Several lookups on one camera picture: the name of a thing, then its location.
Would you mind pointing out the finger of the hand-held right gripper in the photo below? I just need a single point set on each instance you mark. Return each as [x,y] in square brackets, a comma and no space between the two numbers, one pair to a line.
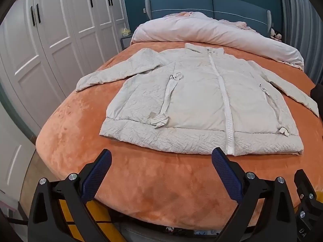
[304,184]

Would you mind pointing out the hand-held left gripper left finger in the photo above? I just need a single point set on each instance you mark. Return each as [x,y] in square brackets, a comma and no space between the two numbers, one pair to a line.
[96,172]

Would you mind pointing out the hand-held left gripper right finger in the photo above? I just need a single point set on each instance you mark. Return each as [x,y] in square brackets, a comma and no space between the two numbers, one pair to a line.
[227,174]

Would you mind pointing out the white quilted zip jacket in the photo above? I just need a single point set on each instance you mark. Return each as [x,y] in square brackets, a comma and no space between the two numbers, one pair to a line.
[191,100]

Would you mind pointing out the orange plush blanket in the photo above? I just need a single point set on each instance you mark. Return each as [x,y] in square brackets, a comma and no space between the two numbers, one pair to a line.
[151,194]

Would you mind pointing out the white door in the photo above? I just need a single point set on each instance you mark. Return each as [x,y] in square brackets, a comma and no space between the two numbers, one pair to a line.
[12,156]

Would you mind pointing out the dark cloth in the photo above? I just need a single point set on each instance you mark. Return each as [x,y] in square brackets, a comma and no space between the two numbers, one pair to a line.
[317,98]

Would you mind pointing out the grey nightstand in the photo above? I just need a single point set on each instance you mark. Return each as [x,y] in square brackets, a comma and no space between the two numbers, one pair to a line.
[125,42]

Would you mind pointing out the yellow-green tissue box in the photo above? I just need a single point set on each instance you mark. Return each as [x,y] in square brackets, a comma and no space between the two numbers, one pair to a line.
[125,32]

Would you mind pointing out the pale pink duvet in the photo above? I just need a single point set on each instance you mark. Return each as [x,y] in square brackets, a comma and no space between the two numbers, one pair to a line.
[201,30]

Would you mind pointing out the white panelled wardrobe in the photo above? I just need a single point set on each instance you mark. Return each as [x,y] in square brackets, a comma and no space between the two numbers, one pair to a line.
[63,30]

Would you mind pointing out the grey curtain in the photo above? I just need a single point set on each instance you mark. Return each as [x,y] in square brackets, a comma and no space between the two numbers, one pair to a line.
[297,17]

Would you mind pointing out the blue upholstered headboard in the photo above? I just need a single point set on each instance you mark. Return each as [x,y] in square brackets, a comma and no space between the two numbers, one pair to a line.
[181,5]

